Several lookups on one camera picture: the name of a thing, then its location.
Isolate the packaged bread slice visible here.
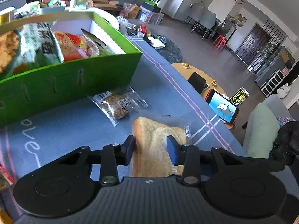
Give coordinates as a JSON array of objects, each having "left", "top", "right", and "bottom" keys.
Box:
[{"left": 130, "top": 117, "right": 191, "bottom": 178}]

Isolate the red yellow snack packet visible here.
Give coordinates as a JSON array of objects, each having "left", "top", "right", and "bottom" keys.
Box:
[{"left": 53, "top": 31, "right": 92, "bottom": 63}]

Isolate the clear dark snack packet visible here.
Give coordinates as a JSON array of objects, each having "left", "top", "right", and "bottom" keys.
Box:
[{"left": 88, "top": 86, "right": 148, "bottom": 126}]

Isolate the red cased smartphone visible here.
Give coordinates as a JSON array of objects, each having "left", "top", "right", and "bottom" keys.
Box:
[{"left": 205, "top": 89, "right": 239, "bottom": 125}]

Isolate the black tablet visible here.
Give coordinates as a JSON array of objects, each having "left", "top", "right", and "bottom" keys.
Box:
[{"left": 187, "top": 72, "right": 209, "bottom": 94}]

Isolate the yellow wooden stool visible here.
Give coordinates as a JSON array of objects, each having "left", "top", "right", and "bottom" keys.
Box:
[{"left": 171, "top": 62, "right": 235, "bottom": 130}]

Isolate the yellow patterned can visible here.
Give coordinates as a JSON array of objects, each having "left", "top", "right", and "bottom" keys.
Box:
[{"left": 229, "top": 87, "right": 250, "bottom": 106}]

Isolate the blue plaid tablecloth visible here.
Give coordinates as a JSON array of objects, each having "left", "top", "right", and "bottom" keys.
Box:
[{"left": 0, "top": 34, "right": 299, "bottom": 224}]

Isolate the dark round side table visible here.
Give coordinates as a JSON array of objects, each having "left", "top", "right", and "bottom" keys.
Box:
[{"left": 126, "top": 18, "right": 184, "bottom": 64}]

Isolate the green cardboard box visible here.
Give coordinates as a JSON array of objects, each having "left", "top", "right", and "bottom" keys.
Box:
[{"left": 1, "top": 10, "right": 142, "bottom": 127}]

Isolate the red plastic stool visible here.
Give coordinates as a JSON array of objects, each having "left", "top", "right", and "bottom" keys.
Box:
[{"left": 213, "top": 35, "right": 228, "bottom": 51}]

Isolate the clear storage bin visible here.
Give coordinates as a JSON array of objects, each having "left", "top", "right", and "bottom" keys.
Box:
[{"left": 137, "top": 6, "right": 164, "bottom": 25}]

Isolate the green chips bag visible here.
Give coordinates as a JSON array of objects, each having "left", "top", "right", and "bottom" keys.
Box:
[{"left": 1, "top": 21, "right": 64, "bottom": 79}]

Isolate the open cardboard box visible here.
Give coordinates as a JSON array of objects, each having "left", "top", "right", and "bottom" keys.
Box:
[{"left": 87, "top": 0, "right": 119, "bottom": 11}]

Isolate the yellow tin can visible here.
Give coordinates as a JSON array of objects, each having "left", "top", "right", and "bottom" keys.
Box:
[{"left": 0, "top": 7, "right": 15, "bottom": 25}]

